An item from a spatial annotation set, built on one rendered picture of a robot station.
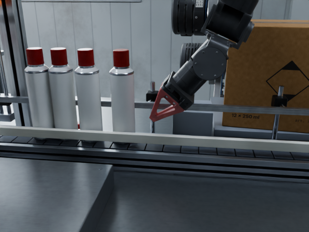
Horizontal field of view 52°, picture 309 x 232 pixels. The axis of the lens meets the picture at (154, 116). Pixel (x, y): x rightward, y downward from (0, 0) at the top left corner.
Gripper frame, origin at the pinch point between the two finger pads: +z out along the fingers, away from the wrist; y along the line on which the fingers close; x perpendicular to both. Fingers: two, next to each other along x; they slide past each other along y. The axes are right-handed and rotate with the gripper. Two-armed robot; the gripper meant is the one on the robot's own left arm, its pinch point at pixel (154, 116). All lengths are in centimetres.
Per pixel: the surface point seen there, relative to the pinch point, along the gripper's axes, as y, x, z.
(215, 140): 3.6, 12.2, -6.0
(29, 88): 2.0, -24.2, 13.2
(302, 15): -227, 64, -70
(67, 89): 1.1, -17.9, 7.9
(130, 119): 0.8, -3.3, 4.0
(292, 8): -229, 54, -69
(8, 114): -7.8, -27.1, 28.9
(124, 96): 1.6, -7.6, 0.4
